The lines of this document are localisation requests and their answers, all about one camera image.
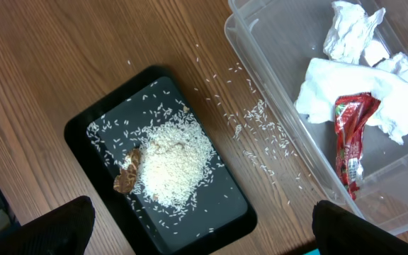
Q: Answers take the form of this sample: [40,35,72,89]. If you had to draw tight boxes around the brown food scrap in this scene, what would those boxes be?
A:
[113,148,141,194]

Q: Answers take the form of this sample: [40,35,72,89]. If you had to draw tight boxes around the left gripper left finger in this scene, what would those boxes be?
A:
[0,195,96,254]

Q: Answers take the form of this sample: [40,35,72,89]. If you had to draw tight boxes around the scattered rice grains on table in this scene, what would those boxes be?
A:
[125,44,313,206]

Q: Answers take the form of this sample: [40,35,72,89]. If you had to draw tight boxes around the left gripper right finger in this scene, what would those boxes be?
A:
[312,200,408,255]

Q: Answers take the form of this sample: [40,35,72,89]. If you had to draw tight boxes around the red sauce packet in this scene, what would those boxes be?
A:
[334,93,380,200]

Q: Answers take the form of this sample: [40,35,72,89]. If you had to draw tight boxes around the white napkin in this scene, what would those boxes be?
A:
[295,1,408,145]

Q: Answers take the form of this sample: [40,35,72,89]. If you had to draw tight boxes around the clear plastic waste bin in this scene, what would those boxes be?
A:
[225,0,408,235]

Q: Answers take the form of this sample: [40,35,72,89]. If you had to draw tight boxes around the black rectangular tray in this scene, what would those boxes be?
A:
[64,66,257,254]

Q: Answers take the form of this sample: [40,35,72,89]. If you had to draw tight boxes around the pile of white rice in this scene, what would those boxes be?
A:
[86,80,226,238]

